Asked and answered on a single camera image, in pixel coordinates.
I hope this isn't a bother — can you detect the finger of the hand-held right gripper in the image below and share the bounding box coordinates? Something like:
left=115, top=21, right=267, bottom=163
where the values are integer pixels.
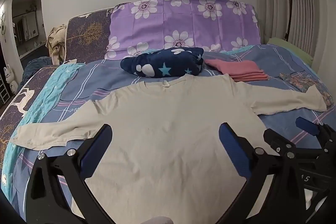
left=263, top=128, right=297, bottom=160
left=295, top=117, right=336, bottom=154

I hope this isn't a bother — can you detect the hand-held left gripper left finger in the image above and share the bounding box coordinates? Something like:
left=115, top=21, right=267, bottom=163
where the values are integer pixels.
left=25, top=123, right=124, bottom=224

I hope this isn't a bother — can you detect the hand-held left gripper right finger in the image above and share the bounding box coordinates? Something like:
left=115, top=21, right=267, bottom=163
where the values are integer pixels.
left=215, top=122, right=315, bottom=224

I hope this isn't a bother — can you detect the cream long sleeve shirt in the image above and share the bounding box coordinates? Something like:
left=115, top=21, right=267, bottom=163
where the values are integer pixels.
left=12, top=74, right=327, bottom=224

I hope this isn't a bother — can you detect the small floral print cloth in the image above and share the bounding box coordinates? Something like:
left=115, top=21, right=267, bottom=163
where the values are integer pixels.
left=279, top=72, right=335, bottom=107

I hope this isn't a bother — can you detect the pink folded cloth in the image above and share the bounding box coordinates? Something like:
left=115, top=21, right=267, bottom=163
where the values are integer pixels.
left=204, top=59, right=269, bottom=82

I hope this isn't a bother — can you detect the green pillow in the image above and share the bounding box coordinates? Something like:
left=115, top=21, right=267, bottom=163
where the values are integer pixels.
left=266, top=37, right=314, bottom=65

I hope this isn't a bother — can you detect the dark deer print cover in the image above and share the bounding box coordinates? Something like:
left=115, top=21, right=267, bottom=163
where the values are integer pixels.
left=0, top=67, right=54, bottom=167

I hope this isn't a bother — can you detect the dark teal knit blanket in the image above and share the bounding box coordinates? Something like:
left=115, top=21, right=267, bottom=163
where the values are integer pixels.
left=22, top=56, right=65, bottom=84

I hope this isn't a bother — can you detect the navy star print blanket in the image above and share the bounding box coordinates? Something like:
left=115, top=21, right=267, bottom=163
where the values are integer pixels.
left=120, top=47, right=205, bottom=78

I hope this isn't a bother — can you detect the white cat figurine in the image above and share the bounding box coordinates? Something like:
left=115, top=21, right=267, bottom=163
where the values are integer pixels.
left=4, top=64, right=19, bottom=95

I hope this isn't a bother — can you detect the beige crumpled garment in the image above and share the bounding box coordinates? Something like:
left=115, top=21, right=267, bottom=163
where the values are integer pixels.
left=45, top=25, right=68, bottom=65

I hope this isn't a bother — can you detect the purple floral pillow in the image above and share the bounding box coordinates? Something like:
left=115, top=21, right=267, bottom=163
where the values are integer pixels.
left=105, top=0, right=261, bottom=60

